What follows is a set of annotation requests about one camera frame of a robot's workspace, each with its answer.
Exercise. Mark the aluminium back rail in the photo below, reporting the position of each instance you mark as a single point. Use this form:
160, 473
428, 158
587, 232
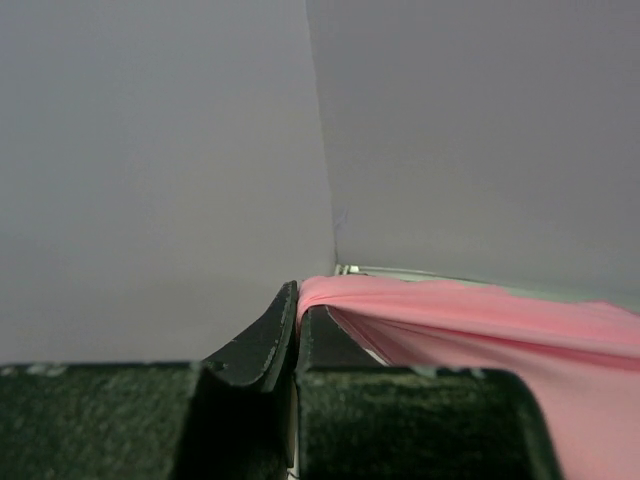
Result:
401, 274

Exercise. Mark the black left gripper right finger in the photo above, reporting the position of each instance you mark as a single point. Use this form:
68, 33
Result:
359, 419

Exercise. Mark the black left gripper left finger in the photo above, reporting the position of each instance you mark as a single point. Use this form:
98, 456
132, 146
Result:
227, 416

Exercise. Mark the pink pillowcase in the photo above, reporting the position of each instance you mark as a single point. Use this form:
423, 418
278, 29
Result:
580, 359

